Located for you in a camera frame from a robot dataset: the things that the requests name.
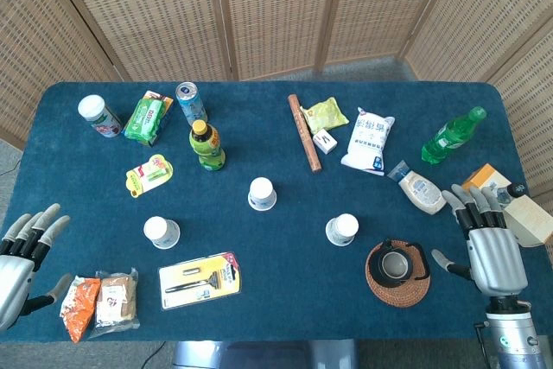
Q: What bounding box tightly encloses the light blue drink can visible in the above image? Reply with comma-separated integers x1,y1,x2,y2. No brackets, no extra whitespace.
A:
175,81,209,126

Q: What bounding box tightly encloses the small white box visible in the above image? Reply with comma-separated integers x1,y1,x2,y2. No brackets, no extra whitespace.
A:
311,129,339,155

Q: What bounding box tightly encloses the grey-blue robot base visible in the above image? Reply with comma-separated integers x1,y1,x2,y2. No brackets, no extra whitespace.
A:
172,340,359,369

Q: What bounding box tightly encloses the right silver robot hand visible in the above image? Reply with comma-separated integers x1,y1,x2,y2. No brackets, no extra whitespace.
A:
430,184,529,301

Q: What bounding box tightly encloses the yellow razor blister pack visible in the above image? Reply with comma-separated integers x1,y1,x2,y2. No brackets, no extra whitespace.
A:
157,251,243,311

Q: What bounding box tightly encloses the cream squeeze sauce bottle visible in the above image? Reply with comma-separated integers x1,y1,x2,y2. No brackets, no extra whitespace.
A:
387,160,448,216

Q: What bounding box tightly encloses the woven bamboo folding screen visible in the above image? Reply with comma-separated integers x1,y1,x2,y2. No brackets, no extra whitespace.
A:
0,0,553,197

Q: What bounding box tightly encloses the brown snack in clear bag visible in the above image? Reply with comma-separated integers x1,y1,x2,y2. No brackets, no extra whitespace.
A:
88,268,142,340

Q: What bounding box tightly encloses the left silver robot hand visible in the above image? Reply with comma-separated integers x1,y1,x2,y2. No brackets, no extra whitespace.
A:
0,202,74,332

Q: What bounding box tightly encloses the yellow-green snack pouch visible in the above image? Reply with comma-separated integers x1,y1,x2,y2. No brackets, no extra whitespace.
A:
300,97,350,133

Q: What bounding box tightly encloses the green tea bottle yellow cap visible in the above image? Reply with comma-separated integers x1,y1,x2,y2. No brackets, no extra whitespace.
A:
188,119,226,172

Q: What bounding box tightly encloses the white bag with blue print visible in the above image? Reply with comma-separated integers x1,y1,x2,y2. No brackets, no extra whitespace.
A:
340,106,396,176

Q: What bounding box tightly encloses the clear bottle with black cap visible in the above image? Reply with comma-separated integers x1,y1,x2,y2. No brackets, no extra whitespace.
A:
494,181,526,210

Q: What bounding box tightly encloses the brown wooden rod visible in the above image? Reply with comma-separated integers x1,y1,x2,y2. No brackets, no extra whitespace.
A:
287,93,323,174

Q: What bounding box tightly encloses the white-lidded printed canister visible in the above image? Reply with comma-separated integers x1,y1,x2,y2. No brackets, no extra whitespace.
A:
77,94,124,139

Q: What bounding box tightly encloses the orange snack bag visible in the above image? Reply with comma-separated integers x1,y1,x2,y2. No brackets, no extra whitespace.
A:
59,275,102,344

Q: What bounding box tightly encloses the white paper cup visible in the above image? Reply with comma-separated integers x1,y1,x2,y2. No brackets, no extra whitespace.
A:
247,176,278,212
143,215,181,251
325,213,360,247

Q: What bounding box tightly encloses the green wet wipes pack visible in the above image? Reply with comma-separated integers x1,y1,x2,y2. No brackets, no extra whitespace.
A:
123,98,170,144

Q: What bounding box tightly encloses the green plastic soda bottle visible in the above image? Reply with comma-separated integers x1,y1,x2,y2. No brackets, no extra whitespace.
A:
421,105,488,166

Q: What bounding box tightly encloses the lip balm blister pack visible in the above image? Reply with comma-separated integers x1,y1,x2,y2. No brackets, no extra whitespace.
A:
125,153,175,200

